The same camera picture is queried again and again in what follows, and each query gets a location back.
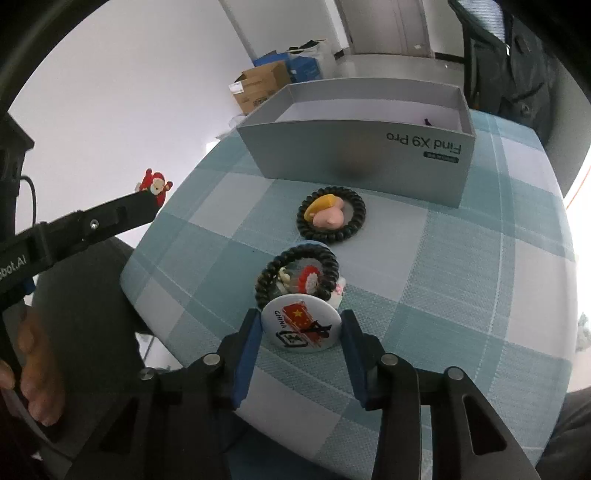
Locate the black jacket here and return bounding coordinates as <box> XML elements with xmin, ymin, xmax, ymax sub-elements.
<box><xmin>448</xmin><ymin>0</ymin><xmax>557</xmax><ymax>130</ymax></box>

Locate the black spiral hair tie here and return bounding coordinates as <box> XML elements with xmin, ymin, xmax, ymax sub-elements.
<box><xmin>255</xmin><ymin>244</ymin><xmax>340</xmax><ymax>310</ymax></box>
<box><xmin>296</xmin><ymin>186</ymin><xmax>367</xmax><ymax>243</ymax></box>

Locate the red white round charm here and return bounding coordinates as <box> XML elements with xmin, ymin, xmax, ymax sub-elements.
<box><xmin>295</xmin><ymin>265</ymin><xmax>322</xmax><ymax>292</ymax></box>

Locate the striped shirt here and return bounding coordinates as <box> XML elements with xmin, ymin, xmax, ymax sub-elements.
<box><xmin>462</xmin><ymin>0</ymin><xmax>509</xmax><ymax>43</ymax></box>

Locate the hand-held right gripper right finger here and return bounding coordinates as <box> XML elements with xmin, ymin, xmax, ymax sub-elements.
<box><xmin>341</xmin><ymin>310</ymin><xmax>541</xmax><ymax>480</ymax></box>

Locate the blue cardboard box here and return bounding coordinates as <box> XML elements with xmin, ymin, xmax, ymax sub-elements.
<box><xmin>253</xmin><ymin>52</ymin><xmax>321</xmax><ymax>82</ymax></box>

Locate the grey cardboard box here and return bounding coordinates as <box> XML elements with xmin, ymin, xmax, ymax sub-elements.
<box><xmin>236</xmin><ymin>78</ymin><xmax>477</xmax><ymax>209</ymax></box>

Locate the person's left hand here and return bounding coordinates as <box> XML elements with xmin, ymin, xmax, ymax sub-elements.
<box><xmin>0</xmin><ymin>305</ymin><xmax>65</xmax><ymax>428</ymax></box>

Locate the teal checked tablecloth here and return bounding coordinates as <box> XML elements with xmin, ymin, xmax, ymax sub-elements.
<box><xmin>119</xmin><ymin>111</ymin><xmax>580</xmax><ymax>468</ymax></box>

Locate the white shopping bag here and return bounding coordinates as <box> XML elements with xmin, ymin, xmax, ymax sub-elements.
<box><xmin>291</xmin><ymin>41</ymin><xmax>335</xmax><ymax>79</ymax></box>

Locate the pink pig figure yellow hair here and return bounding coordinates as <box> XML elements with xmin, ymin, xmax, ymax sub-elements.
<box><xmin>308</xmin><ymin>194</ymin><xmax>354</xmax><ymax>230</ymax></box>

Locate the grey sofa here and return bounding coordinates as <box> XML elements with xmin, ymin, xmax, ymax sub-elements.
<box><xmin>538</xmin><ymin>388</ymin><xmax>591</xmax><ymax>480</ymax></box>

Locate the black cable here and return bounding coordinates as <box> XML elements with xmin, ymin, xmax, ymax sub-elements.
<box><xmin>19</xmin><ymin>175</ymin><xmax>38</xmax><ymax>229</ymax></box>

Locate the brown cardboard box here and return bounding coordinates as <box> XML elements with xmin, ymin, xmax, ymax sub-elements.
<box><xmin>228</xmin><ymin>61</ymin><xmax>291</xmax><ymax>115</ymax></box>

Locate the grey door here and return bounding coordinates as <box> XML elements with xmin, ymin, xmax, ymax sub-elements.
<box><xmin>332</xmin><ymin>0</ymin><xmax>437</xmax><ymax>58</ymax></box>

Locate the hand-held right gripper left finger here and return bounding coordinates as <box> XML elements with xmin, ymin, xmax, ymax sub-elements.
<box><xmin>65</xmin><ymin>308</ymin><xmax>264</xmax><ymax>480</ymax></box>

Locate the white round pin badge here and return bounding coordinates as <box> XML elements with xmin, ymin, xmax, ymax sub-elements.
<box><xmin>261</xmin><ymin>293</ymin><xmax>343</xmax><ymax>352</ymax></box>

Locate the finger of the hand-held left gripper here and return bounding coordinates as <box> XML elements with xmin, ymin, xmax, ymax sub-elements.
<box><xmin>33</xmin><ymin>191</ymin><xmax>160</xmax><ymax>275</ymax></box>

